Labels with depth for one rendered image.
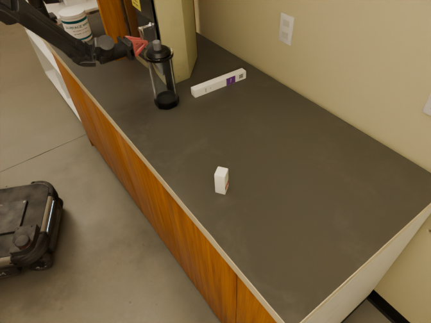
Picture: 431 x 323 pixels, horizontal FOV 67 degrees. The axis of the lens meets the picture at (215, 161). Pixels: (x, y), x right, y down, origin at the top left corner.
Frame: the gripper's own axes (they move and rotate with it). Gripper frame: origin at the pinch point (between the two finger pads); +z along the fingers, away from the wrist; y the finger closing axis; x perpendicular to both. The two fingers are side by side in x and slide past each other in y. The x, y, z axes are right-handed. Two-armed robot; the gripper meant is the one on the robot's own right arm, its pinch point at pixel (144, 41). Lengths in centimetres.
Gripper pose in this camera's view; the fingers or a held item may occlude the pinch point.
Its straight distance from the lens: 143.5
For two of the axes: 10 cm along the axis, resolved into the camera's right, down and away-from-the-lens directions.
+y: -6.0, -5.6, 5.7
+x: 0.3, 7.0, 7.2
